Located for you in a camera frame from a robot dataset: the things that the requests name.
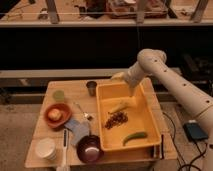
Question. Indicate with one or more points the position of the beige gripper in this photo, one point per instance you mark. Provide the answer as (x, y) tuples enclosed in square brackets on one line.
[(132, 77)]

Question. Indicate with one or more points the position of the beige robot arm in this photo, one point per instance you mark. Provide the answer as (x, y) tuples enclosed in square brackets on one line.
[(195, 101)]

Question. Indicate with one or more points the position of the dark metal cup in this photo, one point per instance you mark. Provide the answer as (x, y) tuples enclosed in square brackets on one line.
[(91, 87)]

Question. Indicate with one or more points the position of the dark grape bunch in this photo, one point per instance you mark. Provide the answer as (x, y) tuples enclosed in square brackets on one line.
[(116, 119)]

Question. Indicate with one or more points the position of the yellow plastic bin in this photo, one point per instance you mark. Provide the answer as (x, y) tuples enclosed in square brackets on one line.
[(125, 122)]

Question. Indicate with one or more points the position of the wooden table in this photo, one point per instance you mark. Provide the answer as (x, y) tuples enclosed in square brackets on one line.
[(75, 90)]

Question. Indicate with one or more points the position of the blue grey cloth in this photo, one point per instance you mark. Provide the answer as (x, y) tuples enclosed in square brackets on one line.
[(78, 129)]

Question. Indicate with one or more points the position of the black device on floor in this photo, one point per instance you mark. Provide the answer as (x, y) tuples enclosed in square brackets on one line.
[(194, 132)]

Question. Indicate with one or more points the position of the purple pot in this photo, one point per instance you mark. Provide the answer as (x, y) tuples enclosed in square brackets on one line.
[(89, 150)]

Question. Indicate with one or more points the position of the round bread roll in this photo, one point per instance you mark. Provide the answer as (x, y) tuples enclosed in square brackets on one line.
[(54, 114)]

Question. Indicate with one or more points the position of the white handled knife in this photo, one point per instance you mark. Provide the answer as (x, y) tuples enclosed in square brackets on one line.
[(64, 166)]

